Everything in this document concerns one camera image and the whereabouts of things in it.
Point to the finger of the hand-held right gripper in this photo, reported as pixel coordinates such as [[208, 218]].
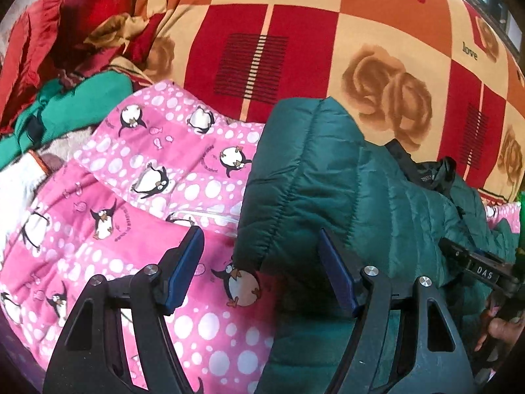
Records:
[[461, 256]]

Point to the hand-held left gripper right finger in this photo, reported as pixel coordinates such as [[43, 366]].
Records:
[[337, 273]]

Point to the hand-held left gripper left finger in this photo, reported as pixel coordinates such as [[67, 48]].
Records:
[[185, 263]]

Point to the dark green puffer jacket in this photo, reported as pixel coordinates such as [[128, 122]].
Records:
[[328, 180]]

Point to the person's right hand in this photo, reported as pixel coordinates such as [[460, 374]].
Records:
[[503, 330]]

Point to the pink penguin print blanket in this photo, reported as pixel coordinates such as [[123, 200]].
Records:
[[123, 197]]

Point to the white fleece garment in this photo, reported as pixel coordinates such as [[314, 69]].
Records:
[[20, 176]]

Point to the bright green garment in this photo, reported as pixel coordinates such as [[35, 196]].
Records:
[[74, 108]]

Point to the rose print checkered bedsheet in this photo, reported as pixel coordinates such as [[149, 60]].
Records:
[[311, 41]]

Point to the red satin cloth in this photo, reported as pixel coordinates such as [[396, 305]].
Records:
[[45, 28]]

